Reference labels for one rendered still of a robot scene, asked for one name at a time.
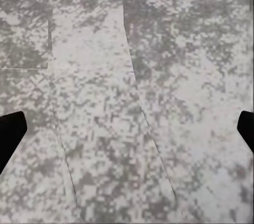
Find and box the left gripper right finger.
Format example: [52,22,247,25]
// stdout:
[237,111,254,153]

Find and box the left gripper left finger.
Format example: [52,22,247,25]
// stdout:
[0,111,28,174]

